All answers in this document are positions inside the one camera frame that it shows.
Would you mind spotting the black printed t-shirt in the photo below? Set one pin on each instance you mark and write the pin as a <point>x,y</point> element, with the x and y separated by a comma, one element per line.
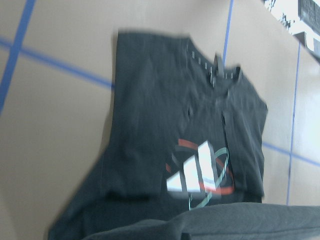
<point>184,159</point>

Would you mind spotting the blue tape line crosswise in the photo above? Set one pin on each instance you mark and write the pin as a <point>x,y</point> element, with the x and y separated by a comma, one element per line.
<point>65,67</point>

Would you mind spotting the blue centre tape line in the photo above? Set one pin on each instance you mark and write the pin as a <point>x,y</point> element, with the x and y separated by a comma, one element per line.
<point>227,31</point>

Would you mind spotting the blue tape line lengthwise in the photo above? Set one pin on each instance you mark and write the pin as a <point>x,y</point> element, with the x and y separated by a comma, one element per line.
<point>14,51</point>

